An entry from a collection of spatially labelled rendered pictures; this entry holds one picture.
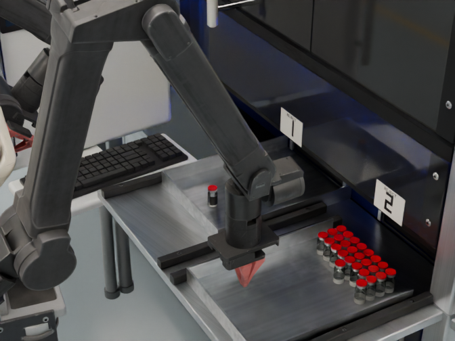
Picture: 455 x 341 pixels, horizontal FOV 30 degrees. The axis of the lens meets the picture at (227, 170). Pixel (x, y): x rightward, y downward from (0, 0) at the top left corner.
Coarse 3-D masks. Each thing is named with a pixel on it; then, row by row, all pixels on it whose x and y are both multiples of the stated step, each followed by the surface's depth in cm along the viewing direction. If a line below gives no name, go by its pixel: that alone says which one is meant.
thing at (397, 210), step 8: (376, 184) 165; (376, 192) 166; (384, 192) 163; (392, 192) 161; (376, 200) 166; (384, 200) 164; (400, 200) 160; (384, 208) 165; (392, 208) 162; (400, 208) 160; (392, 216) 163; (400, 216) 161; (400, 224) 162
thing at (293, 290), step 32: (320, 224) 175; (288, 256) 171; (320, 256) 171; (192, 288) 162; (224, 288) 162; (256, 288) 162; (288, 288) 163; (320, 288) 163; (352, 288) 163; (224, 320) 152; (256, 320) 155; (288, 320) 155; (320, 320) 155; (352, 320) 153
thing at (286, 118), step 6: (282, 108) 189; (282, 114) 190; (288, 114) 187; (282, 120) 190; (288, 120) 188; (294, 120) 186; (282, 126) 191; (288, 126) 189; (294, 126) 186; (300, 126) 184; (282, 132) 192; (288, 132) 189; (294, 132) 187; (300, 132) 185; (294, 138) 188; (300, 138) 186; (300, 144) 186
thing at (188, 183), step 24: (264, 144) 204; (168, 168) 193; (192, 168) 196; (216, 168) 199; (312, 168) 199; (192, 192) 190; (312, 192) 191; (336, 192) 186; (192, 216) 183; (216, 216) 183; (264, 216) 178
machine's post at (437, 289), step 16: (448, 192) 147; (448, 208) 148; (448, 224) 149; (448, 240) 150; (448, 256) 152; (448, 272) 153; (432, 288) 158; (448, 288) 154; (448, 304) 155; (448, 320) 157; (432, 336) 162; (448, 336) 159
